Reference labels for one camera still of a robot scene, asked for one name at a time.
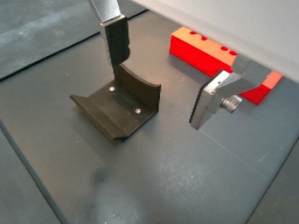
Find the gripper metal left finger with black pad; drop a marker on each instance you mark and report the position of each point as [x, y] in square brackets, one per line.
[114, 29]

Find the gripper metal right finger with screw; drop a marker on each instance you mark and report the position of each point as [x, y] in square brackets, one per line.
[220, 93]

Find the red shape sorter board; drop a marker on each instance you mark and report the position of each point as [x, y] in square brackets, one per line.
[212, 57]

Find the black curved holder stand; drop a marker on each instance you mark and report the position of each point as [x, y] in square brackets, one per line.
[123, 105]

